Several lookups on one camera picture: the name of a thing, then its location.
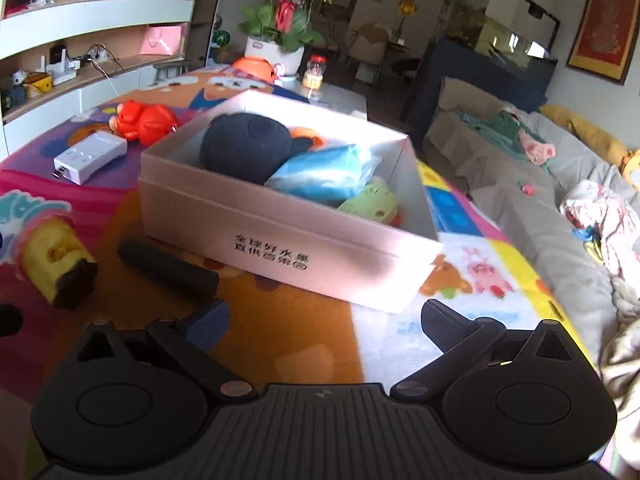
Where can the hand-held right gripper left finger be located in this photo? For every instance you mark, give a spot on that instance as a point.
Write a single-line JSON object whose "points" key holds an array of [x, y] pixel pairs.
{"points": [[210, 319]]}

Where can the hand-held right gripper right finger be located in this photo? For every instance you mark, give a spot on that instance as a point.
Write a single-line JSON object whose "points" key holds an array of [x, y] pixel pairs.
{"points": [[442, 321]]}

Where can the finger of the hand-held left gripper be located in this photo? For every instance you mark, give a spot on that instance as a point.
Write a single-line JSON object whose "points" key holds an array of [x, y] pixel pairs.
{"points": [[10, 320]]}

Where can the white cardboard box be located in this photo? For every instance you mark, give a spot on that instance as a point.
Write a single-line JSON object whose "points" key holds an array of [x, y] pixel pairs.
{"points": [[280, 240]]}

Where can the yellow-green soft toy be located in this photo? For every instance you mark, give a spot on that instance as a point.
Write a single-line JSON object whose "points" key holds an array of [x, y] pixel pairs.
{"points": [[370, 205]]}

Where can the black plush toy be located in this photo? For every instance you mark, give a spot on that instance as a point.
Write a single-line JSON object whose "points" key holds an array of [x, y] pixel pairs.
{"points": [[245, 147]]}

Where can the blue tissue packet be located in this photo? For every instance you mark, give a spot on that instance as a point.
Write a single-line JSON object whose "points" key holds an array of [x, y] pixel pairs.
{"points": [[320, 172]]}

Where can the black foam cylinder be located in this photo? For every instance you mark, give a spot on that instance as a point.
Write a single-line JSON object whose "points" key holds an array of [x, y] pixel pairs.
{"points": [[167, 270]]}

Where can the colourful play mat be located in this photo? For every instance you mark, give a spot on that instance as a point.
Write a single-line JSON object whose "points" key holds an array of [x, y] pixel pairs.
{"points": [[280, 340]]}

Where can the yellow cylindrical toy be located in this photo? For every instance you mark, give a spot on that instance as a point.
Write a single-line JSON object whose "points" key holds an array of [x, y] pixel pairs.
{"points": [[55, 260]]}

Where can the grey covered sofa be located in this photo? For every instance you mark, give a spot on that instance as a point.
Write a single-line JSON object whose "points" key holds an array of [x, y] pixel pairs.
{"points": [[540, 220]]}

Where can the small pink object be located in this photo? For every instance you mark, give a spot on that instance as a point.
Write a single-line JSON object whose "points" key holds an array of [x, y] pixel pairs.
{"points": [[527, 189]]}

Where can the white electronic device box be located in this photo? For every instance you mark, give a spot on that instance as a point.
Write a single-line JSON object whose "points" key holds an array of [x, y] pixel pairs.
{"points": [[92, 156]]}

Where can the beige knitted blanket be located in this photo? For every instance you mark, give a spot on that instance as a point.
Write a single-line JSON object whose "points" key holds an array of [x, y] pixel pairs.
{"points": [[625, 360]]}

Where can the white patterned cloth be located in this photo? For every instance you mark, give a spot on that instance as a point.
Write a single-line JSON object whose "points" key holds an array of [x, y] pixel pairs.
{"points": [[605, 220]]}

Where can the pink soft toy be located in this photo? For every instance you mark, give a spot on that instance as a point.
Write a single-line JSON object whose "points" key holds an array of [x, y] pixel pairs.
{"points": [[536, 149]]}

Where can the green clothes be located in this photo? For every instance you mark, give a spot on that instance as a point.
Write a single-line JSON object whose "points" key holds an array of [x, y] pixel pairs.
{"points": [[497, 132]]}

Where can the orange plush toy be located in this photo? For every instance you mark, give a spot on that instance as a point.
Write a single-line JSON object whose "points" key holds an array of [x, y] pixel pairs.
{"points": [[147, 122]]}

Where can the yellow cushion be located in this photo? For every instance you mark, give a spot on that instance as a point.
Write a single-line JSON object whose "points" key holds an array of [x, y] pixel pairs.
{"points": [[585, 132]]}

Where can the yellow toy vehicle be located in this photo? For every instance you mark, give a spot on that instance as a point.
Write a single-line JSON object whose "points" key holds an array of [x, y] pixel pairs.
{"points": [[37, 85]]}

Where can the white coffee table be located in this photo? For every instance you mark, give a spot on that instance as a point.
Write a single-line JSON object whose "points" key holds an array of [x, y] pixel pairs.
{"points": [[335, 100]]}

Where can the orange round toy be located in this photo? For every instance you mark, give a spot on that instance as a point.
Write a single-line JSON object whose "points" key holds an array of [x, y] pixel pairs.
{"points": [[255, 67]]}

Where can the white router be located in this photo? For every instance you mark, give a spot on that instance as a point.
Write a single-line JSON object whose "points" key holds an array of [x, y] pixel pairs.
{"points": [[62, 67]]}

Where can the clear jar with red lid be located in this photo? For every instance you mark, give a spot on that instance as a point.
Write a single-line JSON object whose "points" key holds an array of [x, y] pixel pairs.
{"points": [[314, 72]]}

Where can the beige dining chair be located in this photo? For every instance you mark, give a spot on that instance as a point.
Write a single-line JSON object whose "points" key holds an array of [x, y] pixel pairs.
{"points": [[369, 52]]}

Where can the watermelon pattern ball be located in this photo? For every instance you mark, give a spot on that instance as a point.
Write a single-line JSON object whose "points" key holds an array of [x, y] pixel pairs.
{"points": [[221, 39]]}

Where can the pink paper bag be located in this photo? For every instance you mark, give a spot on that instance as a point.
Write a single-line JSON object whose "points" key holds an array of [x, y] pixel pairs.
{"points": [[161, 41]]}

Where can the glass fish tank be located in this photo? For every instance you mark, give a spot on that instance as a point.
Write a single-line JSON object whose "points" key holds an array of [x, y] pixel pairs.
{"points": [[500, 30]]}

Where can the potted pink flower plant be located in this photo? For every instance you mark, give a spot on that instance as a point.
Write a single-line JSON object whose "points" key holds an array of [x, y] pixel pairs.
{"points": [[280, 15]]}

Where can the yellow hanging lantern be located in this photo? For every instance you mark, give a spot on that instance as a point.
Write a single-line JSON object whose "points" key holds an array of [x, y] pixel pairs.
{"points": [[407, 6]]}

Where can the red framed picture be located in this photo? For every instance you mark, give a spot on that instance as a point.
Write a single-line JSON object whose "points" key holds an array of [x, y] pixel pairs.
{"points": [[605, 25]]}

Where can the white wooden wall cabinet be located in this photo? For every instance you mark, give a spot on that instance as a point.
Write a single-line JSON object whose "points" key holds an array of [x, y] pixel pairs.
{"points": [[100, 15]]}

